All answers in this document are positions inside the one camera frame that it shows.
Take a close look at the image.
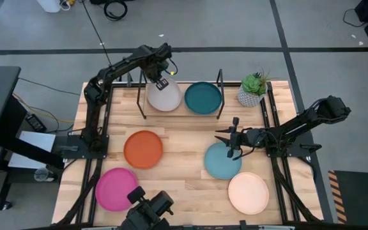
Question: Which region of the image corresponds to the yellow cable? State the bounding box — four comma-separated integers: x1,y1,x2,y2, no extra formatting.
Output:
13,92,76,124

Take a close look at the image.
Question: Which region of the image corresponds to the black power adapter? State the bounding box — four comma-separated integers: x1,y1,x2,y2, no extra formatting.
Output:
25,114,47,134

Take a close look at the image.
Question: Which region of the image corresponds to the thin black desk cable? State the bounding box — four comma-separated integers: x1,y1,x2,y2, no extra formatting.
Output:
17,77,81,96

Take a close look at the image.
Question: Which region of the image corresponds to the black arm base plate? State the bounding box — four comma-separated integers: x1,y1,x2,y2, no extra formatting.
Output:
51,134,110,160
264,132,323,158

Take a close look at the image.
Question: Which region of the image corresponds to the light teal plate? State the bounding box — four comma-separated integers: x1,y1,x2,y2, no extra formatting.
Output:
204,142,243,180

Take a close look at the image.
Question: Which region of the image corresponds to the white container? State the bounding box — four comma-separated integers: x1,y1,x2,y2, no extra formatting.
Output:
36,0,62,13

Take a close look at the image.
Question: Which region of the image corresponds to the magenta pink plate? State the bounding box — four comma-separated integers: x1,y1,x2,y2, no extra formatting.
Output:
95,167,139,212

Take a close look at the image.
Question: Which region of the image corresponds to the long black floor cable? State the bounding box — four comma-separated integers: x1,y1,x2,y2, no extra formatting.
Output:
80,0,121,82

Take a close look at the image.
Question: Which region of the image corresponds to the potted succulent plant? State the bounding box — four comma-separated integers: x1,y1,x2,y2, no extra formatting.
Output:
236,68,279,108

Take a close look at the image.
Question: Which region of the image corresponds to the orange plate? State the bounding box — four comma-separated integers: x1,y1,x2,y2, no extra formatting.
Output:
123,130,164,169

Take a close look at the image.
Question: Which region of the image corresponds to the wooden shelf with black frame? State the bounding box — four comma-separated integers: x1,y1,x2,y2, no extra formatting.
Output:
135,68,226,121

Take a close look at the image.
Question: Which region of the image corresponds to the black cable by case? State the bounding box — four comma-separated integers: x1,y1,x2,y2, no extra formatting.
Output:
342,8,367,28

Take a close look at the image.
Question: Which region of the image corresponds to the dark teal plate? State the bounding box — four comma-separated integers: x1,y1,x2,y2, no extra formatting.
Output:
184,81,222,115

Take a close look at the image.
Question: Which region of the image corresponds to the coiled black cable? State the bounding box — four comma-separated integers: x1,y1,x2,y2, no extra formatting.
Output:
103,0,128,22

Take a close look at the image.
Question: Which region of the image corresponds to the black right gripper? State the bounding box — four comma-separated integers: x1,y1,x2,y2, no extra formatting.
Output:
214,116,259,160

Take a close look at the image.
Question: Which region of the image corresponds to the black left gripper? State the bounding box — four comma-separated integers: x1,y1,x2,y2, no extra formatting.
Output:
147,43,173,91

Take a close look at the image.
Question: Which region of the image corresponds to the black mat with striped edge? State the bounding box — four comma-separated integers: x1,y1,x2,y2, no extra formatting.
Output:
327,169,368,224

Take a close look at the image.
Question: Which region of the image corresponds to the white panel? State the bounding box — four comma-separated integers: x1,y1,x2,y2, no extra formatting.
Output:
7,130,57,169

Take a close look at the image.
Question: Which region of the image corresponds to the clear glass jar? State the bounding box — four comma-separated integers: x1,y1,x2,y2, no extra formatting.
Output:
33,167,59,183

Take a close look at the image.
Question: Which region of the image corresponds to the peach plate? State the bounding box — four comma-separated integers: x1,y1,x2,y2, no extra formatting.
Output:
227,171,270,215

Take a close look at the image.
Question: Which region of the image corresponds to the grey plate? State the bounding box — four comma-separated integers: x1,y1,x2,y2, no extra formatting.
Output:
146,77,183,112

